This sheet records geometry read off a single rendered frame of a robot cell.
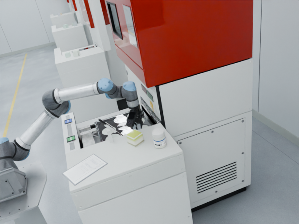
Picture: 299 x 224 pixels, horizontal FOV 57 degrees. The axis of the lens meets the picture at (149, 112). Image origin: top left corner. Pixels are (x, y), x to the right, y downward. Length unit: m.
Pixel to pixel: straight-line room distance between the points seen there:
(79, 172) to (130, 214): 0.38
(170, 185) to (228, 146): 0.71
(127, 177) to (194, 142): 0.68
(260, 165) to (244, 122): 0.85
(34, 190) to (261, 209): 1.73
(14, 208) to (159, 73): 1.12
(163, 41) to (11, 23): 8.35
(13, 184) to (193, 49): 1.31
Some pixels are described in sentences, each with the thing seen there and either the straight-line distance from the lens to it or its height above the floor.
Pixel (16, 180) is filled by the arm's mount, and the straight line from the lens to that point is 1.77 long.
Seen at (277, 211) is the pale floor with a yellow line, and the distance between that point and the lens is 2.52.
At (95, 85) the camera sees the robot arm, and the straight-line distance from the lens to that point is 1.60.
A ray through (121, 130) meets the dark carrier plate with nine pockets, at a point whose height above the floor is 0.90.
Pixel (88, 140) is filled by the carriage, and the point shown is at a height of 0.88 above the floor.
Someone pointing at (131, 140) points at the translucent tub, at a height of 1.01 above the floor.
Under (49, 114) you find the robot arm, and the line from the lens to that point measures 1.86.
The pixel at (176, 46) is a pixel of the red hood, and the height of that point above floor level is 1.43.
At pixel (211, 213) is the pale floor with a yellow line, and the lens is 2.46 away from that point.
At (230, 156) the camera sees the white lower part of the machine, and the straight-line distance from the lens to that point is 2.23.
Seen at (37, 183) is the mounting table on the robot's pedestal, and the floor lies 0.82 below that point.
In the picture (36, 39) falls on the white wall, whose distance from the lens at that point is 9.74.
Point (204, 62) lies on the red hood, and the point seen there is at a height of 1.29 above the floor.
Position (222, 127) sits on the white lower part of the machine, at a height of 0.76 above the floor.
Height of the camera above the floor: 1.89
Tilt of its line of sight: 29 degrees down
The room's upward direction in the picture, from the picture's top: 11 degrees counter-clockwise
